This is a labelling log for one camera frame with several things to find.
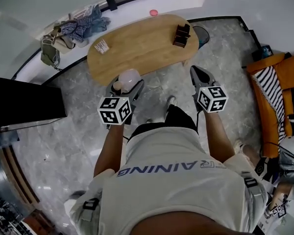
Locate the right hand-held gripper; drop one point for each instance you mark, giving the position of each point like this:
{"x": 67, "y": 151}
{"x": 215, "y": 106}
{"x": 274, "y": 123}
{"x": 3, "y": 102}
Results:
{"x": 212, "y": 98}

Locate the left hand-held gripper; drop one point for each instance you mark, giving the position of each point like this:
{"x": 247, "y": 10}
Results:
{"x": 114, "y": 110}

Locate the translucent white container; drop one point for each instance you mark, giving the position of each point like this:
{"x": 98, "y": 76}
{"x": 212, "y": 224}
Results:
{"x": 128, "y": 79}

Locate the person's right forearm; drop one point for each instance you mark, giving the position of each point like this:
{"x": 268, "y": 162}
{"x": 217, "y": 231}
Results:
{"x": 219, "y": 136}

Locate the beige shoulder bag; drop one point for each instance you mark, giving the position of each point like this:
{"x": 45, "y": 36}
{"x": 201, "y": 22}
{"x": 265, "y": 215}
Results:
{"x": 62, "y": 43}

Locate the person's left forearm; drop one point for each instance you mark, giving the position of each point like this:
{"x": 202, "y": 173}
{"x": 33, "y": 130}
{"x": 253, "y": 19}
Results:
{"x": 110, "y": 148}

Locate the person's left white shoe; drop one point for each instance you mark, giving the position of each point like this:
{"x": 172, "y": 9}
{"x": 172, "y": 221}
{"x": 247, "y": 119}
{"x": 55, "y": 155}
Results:
{"x": 172, "y": 101}

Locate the person's white shoe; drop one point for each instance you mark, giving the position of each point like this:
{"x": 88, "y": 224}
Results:
{"x": 172, "y": 101}
{"x": 238, "y": 146}

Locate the dark brown wooden organizer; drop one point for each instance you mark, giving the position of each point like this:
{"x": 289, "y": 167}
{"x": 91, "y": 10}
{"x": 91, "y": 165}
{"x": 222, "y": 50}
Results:
{"x": 181, "y": 35}

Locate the white red card packet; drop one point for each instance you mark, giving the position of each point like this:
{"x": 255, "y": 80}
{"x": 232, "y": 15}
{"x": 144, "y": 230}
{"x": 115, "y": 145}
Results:
{"x": 102, "y": 46}

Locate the oval wooden coffee table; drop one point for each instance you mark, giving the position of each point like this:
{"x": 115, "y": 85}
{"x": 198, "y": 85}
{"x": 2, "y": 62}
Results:
{"x": 147, "y": 45}

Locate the person's black shorts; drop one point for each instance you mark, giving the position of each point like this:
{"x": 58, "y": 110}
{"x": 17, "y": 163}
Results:
{"x": 178, "y": 119}

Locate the blue denim jeans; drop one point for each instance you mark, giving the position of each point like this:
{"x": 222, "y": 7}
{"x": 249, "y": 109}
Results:
{"x": 99, "y": 22}

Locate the blue toy figure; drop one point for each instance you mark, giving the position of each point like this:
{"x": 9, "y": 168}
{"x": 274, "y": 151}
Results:
{"x": 267, "y": 51}

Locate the black white striped blanket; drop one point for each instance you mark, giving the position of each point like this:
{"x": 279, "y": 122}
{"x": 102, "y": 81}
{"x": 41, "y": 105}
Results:
{"x": 272, "y": 92}

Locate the blue plaid shirt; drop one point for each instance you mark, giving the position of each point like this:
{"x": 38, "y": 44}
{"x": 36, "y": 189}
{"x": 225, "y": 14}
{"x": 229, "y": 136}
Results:
{"x": 77, "y": 29}

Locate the orange sofa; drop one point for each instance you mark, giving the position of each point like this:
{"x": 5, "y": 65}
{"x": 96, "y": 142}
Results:
{"x": 272, "y": 106}

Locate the pink round disc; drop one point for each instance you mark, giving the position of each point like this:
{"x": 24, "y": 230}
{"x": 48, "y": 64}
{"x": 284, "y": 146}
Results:
{"x": 153, "y": 12}

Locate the person's right white shoe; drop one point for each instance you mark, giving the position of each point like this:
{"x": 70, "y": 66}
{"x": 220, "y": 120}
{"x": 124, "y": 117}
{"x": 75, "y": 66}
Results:
{"x": 238, "y": 146}

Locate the olive green bag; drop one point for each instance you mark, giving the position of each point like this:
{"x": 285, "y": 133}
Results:
{"x": 48, "y": 55}

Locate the black cabinet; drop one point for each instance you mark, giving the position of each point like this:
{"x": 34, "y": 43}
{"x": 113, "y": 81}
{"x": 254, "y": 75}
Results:
{"x": 27, "y": 104}

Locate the person's white t-shirt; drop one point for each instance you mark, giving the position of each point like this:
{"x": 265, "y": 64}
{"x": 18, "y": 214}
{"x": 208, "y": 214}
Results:
{"x": 166, "y": 180}

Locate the black window bracket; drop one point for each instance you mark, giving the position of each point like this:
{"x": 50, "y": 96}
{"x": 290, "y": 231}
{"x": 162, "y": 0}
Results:
{"x": 111, "y": 3}

